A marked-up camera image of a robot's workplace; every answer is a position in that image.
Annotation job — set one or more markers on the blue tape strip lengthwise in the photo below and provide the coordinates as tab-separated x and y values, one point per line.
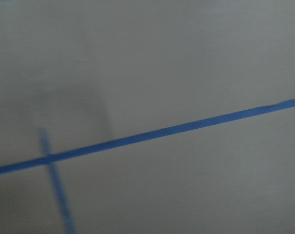
56	184

